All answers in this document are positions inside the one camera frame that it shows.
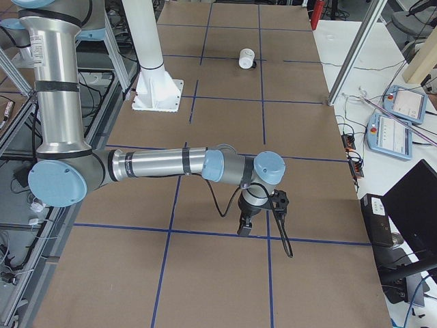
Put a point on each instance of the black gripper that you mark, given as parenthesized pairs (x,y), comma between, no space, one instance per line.
(246,211)

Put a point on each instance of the white smiley mug black handle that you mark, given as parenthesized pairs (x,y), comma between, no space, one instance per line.
(247,59)

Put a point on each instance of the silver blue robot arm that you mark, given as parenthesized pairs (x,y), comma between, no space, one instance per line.
(68,168)

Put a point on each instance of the orange black connector lower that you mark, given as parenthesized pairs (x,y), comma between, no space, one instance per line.
(356,168)

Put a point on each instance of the orange black connector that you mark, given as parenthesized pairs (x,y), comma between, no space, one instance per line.
(356,168)
(348,141)

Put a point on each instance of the black box device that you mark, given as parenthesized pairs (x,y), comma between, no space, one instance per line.
(376,220)

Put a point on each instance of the orange black connector upper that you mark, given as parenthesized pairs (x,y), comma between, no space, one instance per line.
(348,141)

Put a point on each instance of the lower teach pendant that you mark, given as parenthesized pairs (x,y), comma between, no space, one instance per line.
(387,136)

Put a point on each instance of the teach pendant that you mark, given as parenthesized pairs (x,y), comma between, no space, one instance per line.
(387,136)
(406,104)

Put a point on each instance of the black monitor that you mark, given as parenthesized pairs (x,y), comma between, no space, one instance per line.
(411,204)

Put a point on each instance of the upper teach pendant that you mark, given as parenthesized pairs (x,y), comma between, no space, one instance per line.
(406,104)

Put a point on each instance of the red fire extinguisher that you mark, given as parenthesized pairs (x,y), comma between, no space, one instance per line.
(316,13)

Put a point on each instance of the wooden beam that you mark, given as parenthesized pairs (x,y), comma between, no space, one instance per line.
(420,53)

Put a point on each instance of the grey office chair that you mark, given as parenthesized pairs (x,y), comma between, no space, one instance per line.
(419,21)

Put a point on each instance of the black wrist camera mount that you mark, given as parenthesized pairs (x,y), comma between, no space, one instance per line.
(279,202)

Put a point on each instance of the white pedestal column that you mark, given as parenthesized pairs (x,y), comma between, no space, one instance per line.
(155,90)

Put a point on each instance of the aluminium frame post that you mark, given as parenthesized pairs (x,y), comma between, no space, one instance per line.
(370,19)

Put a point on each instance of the aluminium side frame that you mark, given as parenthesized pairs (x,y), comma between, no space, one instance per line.
(31,241)

